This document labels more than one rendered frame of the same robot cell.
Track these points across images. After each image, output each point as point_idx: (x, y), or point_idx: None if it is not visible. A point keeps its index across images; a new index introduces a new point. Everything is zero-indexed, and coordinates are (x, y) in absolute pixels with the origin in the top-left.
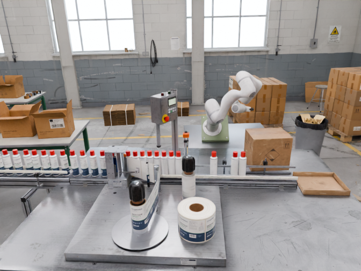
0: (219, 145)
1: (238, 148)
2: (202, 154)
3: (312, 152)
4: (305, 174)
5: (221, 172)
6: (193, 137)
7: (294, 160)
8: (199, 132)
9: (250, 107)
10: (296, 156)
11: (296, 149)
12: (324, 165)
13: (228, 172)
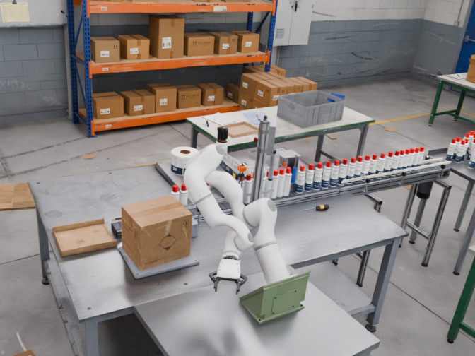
0: (246, 285)
1: (210, 285)
2: (254, 257)
3: (81, 308)
4: (99, 246)
5: (204, 231)
6: (311, 297)
7: (114, 277)
8: (320, 320)
9: (218, 270)
10: (111, 289)
11: (109, 309)
12: (68, 276)
13: (197, 234)
